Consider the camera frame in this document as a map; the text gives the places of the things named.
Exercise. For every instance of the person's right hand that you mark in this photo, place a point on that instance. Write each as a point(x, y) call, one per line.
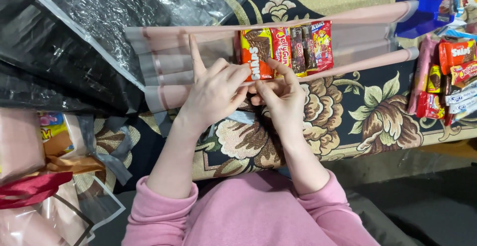
point(287, 104)

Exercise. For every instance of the person's left hand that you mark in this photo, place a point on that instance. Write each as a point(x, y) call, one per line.
point(212, 93)

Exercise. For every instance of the pleated pink wrapping paper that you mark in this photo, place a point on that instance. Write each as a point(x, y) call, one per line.
point(175, 63)

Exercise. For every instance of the light grey tape strip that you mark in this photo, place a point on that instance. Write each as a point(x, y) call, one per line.
point(242, 117)

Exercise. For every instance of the brown chocolate bar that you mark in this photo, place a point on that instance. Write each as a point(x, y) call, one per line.
point(297, 50)
point(309, 48)

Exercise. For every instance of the red jelly gum packet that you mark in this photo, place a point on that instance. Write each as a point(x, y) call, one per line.
point(281, 48)

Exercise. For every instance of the orange chocolate wafer packet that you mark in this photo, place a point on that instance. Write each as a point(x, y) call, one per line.
point(257, 54)

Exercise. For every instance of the red cartoon snack packet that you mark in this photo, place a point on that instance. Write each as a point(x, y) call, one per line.
point(322, 44)

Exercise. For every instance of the floral dark rug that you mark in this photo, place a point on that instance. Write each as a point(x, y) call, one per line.
point(372, 108)

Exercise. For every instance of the person's pink sweater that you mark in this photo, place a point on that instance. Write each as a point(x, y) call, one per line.
point(253, 216)

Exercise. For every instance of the grey ribbon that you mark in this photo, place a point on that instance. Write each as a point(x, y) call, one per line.
point(111, 156)

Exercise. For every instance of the pile of black plastic sheets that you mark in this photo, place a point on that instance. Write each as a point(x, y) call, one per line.
point(74, 48)

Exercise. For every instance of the orange ribbon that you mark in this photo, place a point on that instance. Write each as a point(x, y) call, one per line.
point(70, 164)

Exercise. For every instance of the heap of assorted snack packets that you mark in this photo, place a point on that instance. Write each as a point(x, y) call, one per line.
point(447, 82)

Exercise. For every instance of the yellow snack packet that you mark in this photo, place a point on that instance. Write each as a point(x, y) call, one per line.
point(54, 132)

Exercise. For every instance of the clear cellophane sheet black border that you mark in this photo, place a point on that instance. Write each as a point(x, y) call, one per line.
point(93, 205)

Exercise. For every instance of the pink wrapped bundle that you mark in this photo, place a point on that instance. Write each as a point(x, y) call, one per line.
point(18, 145)

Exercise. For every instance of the red ribbon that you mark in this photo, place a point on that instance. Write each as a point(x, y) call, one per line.
point(29, 190)

